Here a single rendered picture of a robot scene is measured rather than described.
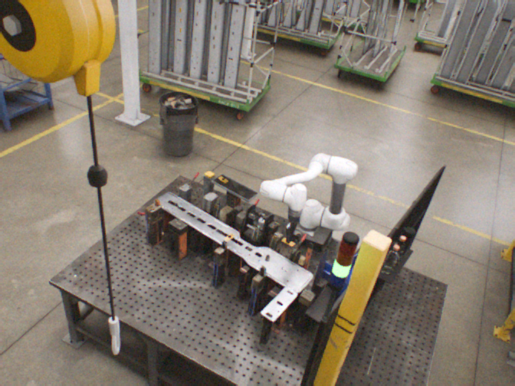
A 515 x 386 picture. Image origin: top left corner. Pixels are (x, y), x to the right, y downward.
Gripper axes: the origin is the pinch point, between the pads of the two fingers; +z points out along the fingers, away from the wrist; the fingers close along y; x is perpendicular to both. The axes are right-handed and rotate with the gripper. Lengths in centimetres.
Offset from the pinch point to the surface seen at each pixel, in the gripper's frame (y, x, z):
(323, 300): 8.5, 35.8, 26.3
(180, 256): 20, -77, 54
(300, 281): 1.4, 15.4, 29.2
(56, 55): 176, 48, -176
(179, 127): -165, -252, 83
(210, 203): -12, -76, 20
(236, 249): 6.5, -35.7, 29.0
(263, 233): -15.1, -28.1, 23.9
